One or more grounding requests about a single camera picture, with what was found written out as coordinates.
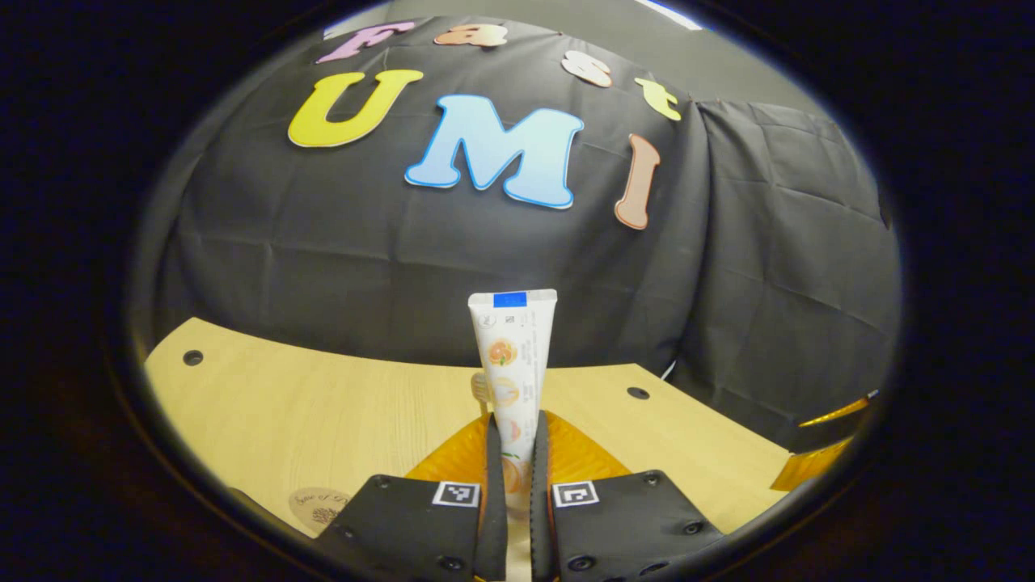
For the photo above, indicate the light wooden desktop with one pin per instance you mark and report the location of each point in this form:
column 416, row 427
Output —
column 323, row 404

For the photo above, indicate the white toothpaste tube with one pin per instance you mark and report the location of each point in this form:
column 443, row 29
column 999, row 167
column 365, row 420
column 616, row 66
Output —
column 513, row 356

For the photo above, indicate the black backdrop cloth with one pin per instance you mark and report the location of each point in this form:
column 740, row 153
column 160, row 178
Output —
column 364, row 242

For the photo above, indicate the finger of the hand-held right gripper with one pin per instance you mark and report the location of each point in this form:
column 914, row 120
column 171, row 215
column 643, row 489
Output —
column 808, row 470
column 821, row 435

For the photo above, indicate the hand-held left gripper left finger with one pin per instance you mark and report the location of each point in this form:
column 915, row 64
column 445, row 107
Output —
column 494, row 453

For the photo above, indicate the long ceiling light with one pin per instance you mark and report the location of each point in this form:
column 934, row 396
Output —
column 671, row 14

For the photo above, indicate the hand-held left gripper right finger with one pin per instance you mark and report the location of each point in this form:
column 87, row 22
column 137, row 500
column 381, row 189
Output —
column 539, row 453

